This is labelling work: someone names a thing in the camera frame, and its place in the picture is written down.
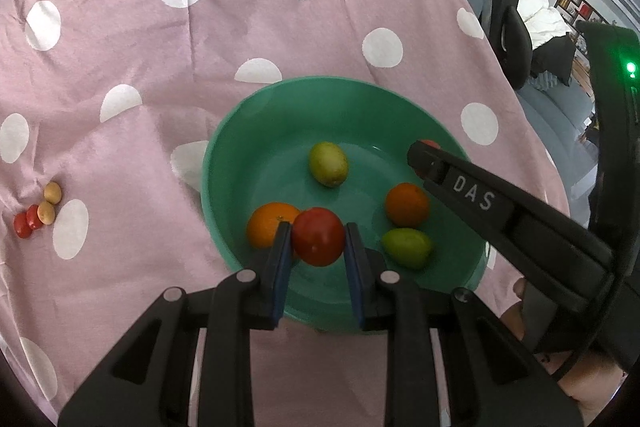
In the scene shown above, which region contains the large orange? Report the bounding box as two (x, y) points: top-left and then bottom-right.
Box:
(246, 203), (303, 264)

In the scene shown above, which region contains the black office chair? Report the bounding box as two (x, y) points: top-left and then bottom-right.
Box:
(490, 0), (534, 88)

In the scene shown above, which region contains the green plastic bowl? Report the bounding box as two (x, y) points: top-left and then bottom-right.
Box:
(200, 77), (493, 333)

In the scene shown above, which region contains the person's right hand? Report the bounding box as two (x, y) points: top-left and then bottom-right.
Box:
(500, 279), (626, 410)

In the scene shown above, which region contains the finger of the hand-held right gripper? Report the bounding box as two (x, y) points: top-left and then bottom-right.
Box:
(407, 141), (521, 235)

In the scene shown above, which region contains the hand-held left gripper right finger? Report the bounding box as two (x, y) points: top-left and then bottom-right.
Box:
(345, 222), (583, 427)

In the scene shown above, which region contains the small orange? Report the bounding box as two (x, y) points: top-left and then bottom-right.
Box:
(385, 183), (431, 229)

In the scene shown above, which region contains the white bedding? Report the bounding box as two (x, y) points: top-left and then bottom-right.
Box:
(510, 0), (576, 48)

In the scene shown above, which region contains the pink polka dot cloth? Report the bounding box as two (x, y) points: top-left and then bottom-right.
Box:
(0, 0), (571, 427)

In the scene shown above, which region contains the green jujube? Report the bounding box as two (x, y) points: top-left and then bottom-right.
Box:
(381, 228), (433, 270)

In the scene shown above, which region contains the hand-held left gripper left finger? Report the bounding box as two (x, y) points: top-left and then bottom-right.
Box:
(59, 222), (292, 427)

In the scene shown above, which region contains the yellow-green jujube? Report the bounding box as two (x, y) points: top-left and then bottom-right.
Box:
(308, 142), (349, 188)

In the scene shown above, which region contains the wall shelf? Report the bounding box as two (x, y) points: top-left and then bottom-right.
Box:
(554, 0), (597, 24)

